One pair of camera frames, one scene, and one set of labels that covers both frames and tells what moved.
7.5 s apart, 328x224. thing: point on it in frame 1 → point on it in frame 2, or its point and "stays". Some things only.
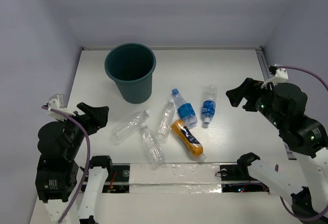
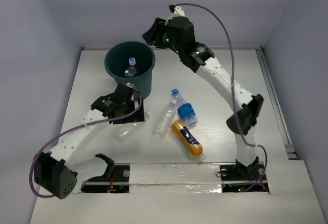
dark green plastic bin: (131, 66) stays
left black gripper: (83, 121) → (128, 117)
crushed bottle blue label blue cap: (186, 111) stays
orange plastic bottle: (184, 133) stays
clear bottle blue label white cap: (209, 96) → (131, 71)
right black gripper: (249, 87) → (156, 32)
